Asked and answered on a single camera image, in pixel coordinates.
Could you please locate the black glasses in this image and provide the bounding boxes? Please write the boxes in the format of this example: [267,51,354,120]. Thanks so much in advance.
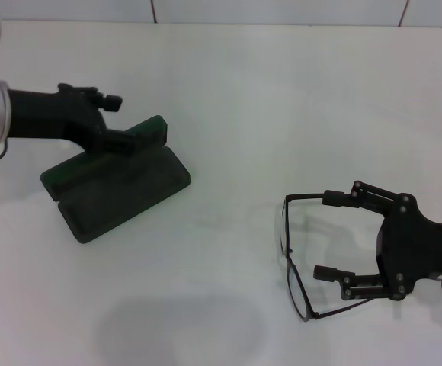
[274,192,442,323]

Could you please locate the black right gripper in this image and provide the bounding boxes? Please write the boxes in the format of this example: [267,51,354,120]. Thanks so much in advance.
[312,180,442,305]

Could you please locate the green glasses case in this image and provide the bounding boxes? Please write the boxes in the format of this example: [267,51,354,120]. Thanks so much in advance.
[40,114,191,245]

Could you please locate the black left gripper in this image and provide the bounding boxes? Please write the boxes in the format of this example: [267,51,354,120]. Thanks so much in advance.
[6,82,146,156]

